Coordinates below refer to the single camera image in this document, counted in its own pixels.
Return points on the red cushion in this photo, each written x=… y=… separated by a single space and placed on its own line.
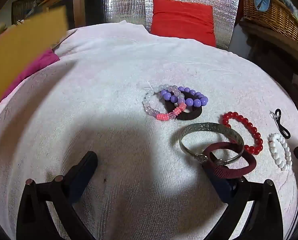
x=182 y=20

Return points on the magenta pillow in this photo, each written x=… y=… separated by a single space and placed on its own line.
x=31 y=67

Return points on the yellow cardboard box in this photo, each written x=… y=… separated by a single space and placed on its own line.
x=21 y=47

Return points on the silver metal bangle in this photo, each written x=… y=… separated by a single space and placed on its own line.
x=209 y=127

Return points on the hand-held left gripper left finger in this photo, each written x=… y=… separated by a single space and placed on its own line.
x=82 y=177

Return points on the dark wooden shelf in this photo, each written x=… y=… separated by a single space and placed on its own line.
x=271 y=47

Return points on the silver foil insulation sheet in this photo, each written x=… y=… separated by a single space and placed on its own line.
x=224 y=17

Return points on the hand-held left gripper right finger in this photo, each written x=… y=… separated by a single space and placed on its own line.
x=222 y=183

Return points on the wicker basket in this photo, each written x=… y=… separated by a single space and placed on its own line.
x=274 y=17

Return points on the white fluffy blanket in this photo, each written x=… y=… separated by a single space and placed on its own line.
x=101 y=80

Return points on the wooden cabinet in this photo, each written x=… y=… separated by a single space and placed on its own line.
x=78 y=2

